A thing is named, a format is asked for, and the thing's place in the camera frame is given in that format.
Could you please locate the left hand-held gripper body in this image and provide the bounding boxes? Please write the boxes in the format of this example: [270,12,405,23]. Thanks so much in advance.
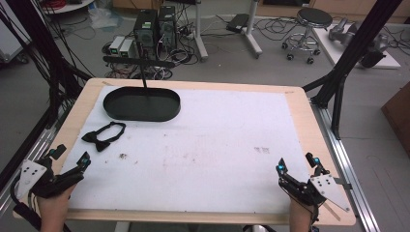
[14,157,86,200]

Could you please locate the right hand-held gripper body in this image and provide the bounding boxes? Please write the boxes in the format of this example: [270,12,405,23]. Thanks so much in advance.
[278,173,352,213]

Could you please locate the black bow tie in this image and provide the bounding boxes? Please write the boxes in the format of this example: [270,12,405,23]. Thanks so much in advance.
[80,121,128,153]

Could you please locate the black oval tray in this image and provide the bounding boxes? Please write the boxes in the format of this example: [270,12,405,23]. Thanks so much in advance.
[102,85,182,123]

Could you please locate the person's right hand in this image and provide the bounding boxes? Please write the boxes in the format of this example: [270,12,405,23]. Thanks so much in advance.
[288,196,313,232]

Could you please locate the person's left hand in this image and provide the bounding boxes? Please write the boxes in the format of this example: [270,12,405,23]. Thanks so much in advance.
[36,185,77,232]

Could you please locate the white table mat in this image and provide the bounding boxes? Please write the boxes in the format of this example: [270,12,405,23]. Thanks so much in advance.
[60,84,311,215]

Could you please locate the brown wooden cabinet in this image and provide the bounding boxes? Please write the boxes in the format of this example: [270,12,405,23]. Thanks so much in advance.
[380,81,410,160]

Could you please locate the black T-shaped stand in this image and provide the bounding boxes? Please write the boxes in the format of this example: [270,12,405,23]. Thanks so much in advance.
[102,55,176,91]

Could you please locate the white floor platform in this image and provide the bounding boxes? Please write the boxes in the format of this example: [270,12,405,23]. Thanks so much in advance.
[311,22,402,70]

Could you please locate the small grey box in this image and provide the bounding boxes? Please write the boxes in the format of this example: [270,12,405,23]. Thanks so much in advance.
[108,35,126,56]
[118,38,135,59]

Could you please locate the white desk leg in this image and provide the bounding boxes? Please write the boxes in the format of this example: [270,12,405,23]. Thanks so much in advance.
[192,0,210,63]
[243,0,264,60]

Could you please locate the black round rolling stool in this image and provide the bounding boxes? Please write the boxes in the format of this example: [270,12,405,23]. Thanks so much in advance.
[280,7,334,65]

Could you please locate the clear plastic bag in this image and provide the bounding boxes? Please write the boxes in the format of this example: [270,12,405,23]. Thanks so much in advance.
[88,6,124,31]

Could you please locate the black computer tower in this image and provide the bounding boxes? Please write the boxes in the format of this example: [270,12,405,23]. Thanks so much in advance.
[157,5,178,51]
[132,9,160,61]

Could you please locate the round white table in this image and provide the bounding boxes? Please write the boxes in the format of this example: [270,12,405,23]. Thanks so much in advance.
[40,0,96,15]

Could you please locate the black power adapter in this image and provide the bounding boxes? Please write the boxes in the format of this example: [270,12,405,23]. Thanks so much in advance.
[225,13,250,34]

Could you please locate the aluminium rail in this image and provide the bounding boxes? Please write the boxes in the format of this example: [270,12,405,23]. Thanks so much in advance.
[308,99,382,232]
[0,105,72,218]

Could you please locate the black metal frame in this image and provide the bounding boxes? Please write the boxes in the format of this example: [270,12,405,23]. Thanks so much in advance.
[0,0,95,131]
[302,0,404,140]

